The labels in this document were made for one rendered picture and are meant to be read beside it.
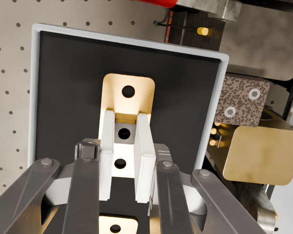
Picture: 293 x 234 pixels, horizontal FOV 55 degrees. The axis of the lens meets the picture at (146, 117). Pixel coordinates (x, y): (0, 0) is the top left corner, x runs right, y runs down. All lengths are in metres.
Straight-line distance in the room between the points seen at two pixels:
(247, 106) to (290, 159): 0.10
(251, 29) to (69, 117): 0.20
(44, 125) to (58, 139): 0.02
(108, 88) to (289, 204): 0.40
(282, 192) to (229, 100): 0.25
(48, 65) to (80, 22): 0.46
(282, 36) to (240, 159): 0.14
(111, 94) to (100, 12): 0.47
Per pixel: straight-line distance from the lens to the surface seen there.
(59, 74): 0.22
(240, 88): 0.30
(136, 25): 0.67
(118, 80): 0.21
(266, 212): 0.38
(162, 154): 0.17
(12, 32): 0.71
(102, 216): 0.26
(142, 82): 0.21
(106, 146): 0.15
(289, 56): 0.34
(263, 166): 0.37
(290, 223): 0.56
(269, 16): 0.32
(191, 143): 0.23
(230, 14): 0.29
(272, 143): 0.36
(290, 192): 0.52
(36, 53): 0.21
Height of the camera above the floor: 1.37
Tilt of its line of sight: 70 degrees down
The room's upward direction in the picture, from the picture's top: 166 degrees clockwise
